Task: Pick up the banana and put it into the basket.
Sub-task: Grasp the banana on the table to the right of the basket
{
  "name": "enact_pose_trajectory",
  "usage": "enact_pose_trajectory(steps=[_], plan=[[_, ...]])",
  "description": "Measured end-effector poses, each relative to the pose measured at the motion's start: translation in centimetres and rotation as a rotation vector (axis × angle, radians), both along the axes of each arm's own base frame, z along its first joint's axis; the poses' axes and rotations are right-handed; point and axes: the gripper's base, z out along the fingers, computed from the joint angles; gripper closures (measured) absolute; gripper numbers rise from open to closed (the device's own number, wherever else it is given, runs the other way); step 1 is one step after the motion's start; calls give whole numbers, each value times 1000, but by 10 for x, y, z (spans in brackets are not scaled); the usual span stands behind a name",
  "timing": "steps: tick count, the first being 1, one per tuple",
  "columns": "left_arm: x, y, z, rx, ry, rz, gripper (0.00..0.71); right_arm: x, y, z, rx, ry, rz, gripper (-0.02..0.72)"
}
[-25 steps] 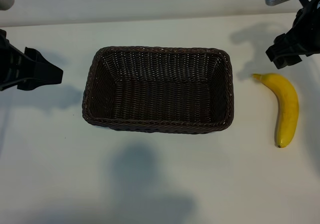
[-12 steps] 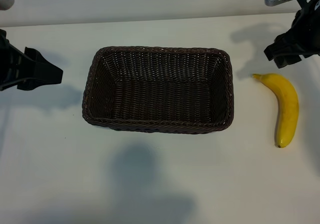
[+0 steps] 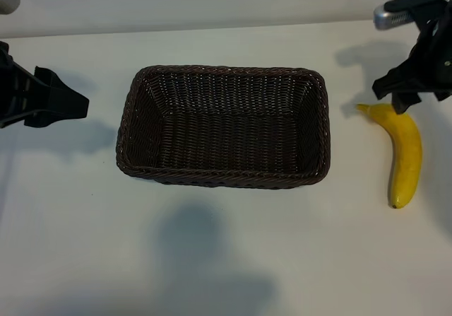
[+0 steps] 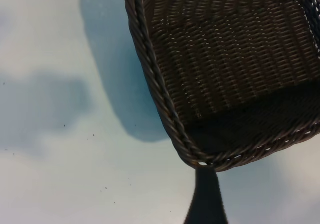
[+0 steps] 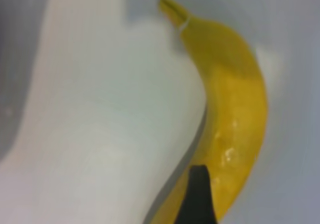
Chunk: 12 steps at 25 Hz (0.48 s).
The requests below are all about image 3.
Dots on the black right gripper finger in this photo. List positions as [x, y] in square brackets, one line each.
[404, 102]
[399, 81]

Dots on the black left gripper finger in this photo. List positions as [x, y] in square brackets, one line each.
[49, 116]
[56, 91]

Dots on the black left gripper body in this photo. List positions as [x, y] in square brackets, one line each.
[14, 93]

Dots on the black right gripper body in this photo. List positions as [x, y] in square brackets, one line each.
[436, 58]

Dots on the yellow banana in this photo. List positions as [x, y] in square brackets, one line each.
[406, 160]

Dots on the dark brown wicker basket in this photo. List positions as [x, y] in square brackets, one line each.
[229, 135]

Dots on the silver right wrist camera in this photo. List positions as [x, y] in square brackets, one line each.
[388, 19]

